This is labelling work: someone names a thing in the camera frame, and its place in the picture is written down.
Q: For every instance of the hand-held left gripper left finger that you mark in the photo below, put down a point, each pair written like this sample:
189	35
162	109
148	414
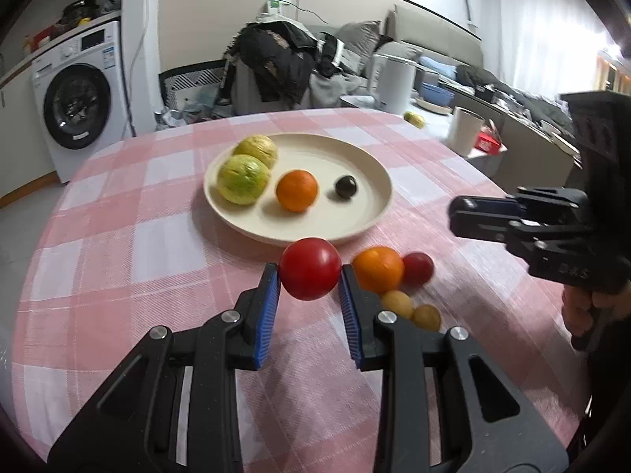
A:
266	315

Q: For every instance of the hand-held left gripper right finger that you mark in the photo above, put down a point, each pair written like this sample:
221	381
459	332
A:
351	315

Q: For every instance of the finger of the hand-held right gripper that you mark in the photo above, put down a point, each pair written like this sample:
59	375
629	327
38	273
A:
473	224
498	207

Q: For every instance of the red tomato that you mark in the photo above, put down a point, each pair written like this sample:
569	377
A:
309	268
418	268

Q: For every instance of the cream round plate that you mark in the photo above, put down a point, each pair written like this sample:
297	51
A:
325	217

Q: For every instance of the dark plum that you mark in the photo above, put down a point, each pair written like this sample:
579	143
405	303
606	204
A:
346	187

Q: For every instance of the orange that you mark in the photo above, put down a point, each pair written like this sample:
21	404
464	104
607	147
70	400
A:
297	190
378	269

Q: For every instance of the large green guava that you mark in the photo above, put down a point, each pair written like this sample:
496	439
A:
244	179

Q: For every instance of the yellow-green guava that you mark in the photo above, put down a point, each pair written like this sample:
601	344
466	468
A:
256	150

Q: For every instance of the person's right hand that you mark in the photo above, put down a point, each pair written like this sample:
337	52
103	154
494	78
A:
579	313

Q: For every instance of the small yellow fruit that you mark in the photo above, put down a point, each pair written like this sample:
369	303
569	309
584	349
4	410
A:
427	317
397	304

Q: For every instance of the white bowl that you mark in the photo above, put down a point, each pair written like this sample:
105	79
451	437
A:
549	125

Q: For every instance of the beige low cabinet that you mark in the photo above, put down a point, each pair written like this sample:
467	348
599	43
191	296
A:
532	157

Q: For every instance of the red packet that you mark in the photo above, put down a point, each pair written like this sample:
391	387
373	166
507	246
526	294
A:
488	142

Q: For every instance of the beige cup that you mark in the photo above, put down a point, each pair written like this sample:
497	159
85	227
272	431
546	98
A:
464	130

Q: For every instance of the dark blanket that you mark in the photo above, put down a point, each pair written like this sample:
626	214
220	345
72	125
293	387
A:
512	93

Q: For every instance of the white side table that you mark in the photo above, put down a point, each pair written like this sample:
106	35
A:
434	125

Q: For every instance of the white plate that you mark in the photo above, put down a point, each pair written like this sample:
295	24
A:
431	108

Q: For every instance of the small green fruit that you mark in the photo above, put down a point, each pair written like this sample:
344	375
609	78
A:
414	119

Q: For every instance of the blue bowl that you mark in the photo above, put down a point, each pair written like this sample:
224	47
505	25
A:
437	93

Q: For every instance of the white curtain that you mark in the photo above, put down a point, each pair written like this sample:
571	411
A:
542	19

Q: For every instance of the pink checked tablecloth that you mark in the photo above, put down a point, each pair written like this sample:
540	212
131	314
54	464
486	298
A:
148	236

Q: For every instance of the light blue pillow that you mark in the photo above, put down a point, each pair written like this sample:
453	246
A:
438	65

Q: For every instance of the white electric kettle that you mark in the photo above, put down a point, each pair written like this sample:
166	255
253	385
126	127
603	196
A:
392	83

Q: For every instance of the beige headboard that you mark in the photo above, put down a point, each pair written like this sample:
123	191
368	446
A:
434	34

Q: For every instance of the grey garment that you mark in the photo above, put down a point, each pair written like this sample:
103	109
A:
330	91

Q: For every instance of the grey pillow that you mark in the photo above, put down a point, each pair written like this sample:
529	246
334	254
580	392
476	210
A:
360	39

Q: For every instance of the patterned storage basket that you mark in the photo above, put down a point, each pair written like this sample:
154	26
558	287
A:
192	83

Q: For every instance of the white washing machine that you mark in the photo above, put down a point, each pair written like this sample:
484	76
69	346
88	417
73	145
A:
79	98

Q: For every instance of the white green charger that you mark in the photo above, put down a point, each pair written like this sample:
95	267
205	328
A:
277	4

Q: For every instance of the kitchen base cabinet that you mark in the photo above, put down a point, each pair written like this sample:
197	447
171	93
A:
19	123

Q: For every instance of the grey cloth bundle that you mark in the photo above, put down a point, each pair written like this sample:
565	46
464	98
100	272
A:
111	2

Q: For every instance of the black rice cooker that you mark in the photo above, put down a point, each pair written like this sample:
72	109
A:
81	10

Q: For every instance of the red box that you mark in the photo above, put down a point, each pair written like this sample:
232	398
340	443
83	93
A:
43	34

